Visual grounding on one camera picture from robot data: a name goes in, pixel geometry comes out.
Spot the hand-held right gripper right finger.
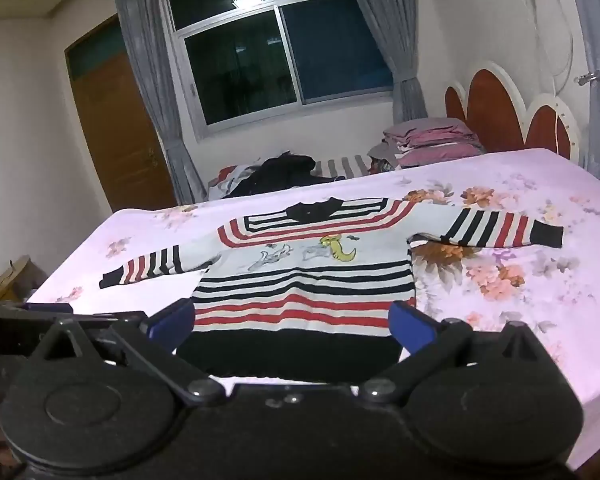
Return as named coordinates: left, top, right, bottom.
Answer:
left=358, top=301, right=553, bottom=407

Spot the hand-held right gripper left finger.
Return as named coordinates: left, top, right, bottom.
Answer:
left=30, top=298, right=227, bottom=407

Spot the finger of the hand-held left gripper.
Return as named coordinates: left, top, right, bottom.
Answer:
left=0, top=301, right=148, bottom=361

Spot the striped knit cartoon sweater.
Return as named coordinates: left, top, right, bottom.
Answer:
left=99, top=196, right=565, bottom=380

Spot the dark clothes pile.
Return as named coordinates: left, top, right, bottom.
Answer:
left=227, top=150, right=331, bottom=198

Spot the light wooden furniture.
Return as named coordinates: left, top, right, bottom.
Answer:
left=0, top=255, right=48, bottom=303

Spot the pink floral bed sheet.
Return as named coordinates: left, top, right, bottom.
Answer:
left=27, top=148, right=600, bottom=476

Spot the white red crumpled cloth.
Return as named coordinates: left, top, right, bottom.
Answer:
left=207, top=164, right=261, bottom=201

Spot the grey white striped cloth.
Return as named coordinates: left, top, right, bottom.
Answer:
left=312, top=154, right=376, bottom=178

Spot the brown wooden door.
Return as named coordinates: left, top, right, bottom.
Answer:
left=64, top=12, right=178, bottom=213

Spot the stack of pink bedding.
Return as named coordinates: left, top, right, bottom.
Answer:
left=369, top=117, right=486, bottom=171

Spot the scalloped red white headboard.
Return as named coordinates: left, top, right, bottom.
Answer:
left=444, top=60, right=588, bottom=166

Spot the white framed window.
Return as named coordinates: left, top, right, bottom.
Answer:
left=159, top=0, right=398, bottom=136

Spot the white wall cable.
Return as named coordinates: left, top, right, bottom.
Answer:
left=530, top=0, right=578, bottom=96

